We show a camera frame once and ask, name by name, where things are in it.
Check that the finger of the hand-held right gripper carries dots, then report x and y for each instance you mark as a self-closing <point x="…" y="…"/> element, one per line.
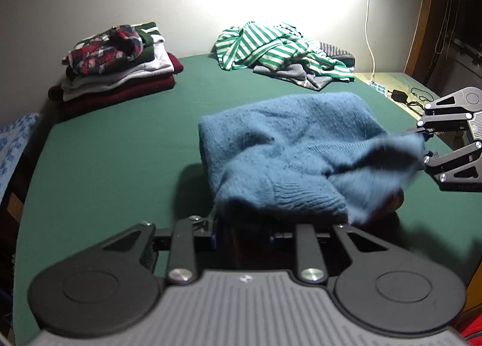
<point x="459" y="169"/>
<point x="444" y="114"/>

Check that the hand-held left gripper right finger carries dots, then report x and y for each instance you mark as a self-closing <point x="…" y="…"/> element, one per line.
<point x="305" y="244"/>

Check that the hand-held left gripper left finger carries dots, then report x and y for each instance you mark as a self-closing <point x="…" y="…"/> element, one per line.
<point x="205" y="231"/>

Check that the blue knit sweater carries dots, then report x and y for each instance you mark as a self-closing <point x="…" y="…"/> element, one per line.
<point x="293" y="142"/>

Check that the black charger adapter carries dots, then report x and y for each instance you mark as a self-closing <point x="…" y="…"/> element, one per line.
<point x="399" y="96"/>

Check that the white power strip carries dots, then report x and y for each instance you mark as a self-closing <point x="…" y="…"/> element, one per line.
<point x="378" y="88"/>

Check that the green table cloth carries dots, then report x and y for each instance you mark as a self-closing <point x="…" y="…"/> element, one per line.
<point x="113" y="165"/>

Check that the orange wooden board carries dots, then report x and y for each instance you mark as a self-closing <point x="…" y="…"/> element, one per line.
<point x="473" y="285"/>

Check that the dark striped garment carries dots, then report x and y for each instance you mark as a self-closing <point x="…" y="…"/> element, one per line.
<point x="339" y="52"/>

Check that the grey knit garment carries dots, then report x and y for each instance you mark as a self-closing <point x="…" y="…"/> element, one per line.
<point x="293" y="73"/>

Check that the maroon knit sweater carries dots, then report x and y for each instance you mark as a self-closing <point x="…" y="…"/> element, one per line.
<point x="131" y="91"/>

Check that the red cloth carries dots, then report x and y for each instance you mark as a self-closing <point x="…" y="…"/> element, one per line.
<point x="473" y="331"/>

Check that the white folded shirt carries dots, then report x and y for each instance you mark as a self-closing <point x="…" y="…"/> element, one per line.
<point x="150" y="67"/>

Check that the dark green sweater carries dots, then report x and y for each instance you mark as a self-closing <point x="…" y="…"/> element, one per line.
<point x="148" y="50"/>

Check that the green white striped shirt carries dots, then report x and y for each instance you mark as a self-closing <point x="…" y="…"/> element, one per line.
<point x="263" y="44"/>

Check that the blue white patterned towel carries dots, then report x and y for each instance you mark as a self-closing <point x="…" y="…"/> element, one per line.
<point x="15" y="150"/>

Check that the red plaid flannel shirt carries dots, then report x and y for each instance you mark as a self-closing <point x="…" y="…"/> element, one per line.
<point x="101" y="52"/>

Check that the wooden door frame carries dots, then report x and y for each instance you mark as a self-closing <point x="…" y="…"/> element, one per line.
<point x="421" y="18"/>

